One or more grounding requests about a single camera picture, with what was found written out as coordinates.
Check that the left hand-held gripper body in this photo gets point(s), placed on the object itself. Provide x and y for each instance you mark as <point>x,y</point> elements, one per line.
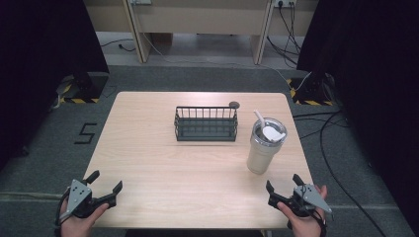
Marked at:
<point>78,195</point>

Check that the beige wooden desk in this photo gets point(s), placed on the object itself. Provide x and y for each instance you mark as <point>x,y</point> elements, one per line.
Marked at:
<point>204,18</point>

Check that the white power strip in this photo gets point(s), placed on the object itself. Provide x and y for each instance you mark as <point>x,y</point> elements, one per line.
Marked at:
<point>284,3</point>
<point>141,1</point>

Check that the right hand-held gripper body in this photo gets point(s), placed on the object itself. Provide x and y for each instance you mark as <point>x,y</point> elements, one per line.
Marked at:
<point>309,198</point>

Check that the black curtain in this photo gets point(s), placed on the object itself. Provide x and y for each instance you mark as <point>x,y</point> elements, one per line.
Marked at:
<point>36,65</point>
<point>375,82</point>

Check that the stand base with hazard tape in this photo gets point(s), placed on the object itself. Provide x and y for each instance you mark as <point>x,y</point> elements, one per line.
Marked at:
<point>311,92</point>
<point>86,86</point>

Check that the small dark round disc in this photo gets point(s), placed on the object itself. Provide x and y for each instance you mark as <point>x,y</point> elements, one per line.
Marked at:
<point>234,104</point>

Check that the black tape floor mark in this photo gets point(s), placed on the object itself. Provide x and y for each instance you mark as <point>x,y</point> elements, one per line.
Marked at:
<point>86,133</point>

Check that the person's right hand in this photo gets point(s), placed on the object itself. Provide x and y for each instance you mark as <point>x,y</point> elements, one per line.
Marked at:
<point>304,225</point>

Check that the cream tumbler with straw lid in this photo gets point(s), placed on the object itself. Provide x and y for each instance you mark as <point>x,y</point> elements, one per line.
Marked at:
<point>263,151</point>

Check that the person's left hand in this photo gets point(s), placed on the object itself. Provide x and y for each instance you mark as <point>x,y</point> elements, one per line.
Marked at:
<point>79,223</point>

